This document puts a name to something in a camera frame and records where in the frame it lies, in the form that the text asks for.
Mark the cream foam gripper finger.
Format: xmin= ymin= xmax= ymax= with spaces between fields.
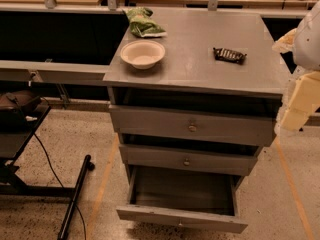
xmin=272 ymin=28 xmax=296 ymax=53
xmin=280 ymin=71 xmax=320 ymax=131

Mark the grey bottom drawer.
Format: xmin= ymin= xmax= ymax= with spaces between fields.
xmin=117 ymin=166 xmax=247 ymax=233

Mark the grey drawer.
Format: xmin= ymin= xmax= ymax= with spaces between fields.
xmin=109 ymin=105 xmax=275 ymax=146
xmin=119 ymin=144 xmax=257 ymax=176
xmin=117 ymin=166 xmax=247 ymax=233

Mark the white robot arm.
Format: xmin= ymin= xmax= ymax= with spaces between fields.
xmin=272 ymin=1 xmax=320 ymax=134

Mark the grey top drawer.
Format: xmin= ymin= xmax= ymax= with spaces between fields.
xmin=109 ymin=105 xmax=275 ymax=146

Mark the grey wooden drawer cabinet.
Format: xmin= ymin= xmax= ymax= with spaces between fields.
xmin=103 ymin=6 xmax=294 ymax=185

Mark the grey middle drawer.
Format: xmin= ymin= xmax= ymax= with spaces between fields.
xmin=119 ymin=144 xmax=257 ymax=176

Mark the dark striped snack bar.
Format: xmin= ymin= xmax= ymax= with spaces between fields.
xmin=213 ymin=48 xmax=246 ymax=65

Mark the white paper bowl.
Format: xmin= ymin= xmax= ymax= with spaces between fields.
xmin=120 ymin=40 xmax=165 ymax=70

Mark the green chip bag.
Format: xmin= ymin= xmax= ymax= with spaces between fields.
xmin=125 ymin=7 xmax=167 ymax=38

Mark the brown bag on cart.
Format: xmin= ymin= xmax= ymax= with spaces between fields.
xmin=0 ymin=90 xmax=41 ymax=115

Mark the black floor cable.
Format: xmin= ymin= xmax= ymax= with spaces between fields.
xmin=33 ymin=132 xmax=88 ymax=240

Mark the grey metal rail bench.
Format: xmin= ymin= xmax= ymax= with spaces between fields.
xmin=0 ymin=60 xmax=110 ymax=86

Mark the black cart frame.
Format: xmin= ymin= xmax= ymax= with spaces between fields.
xmin=0 ymin=105 xmax=95 ymax=240

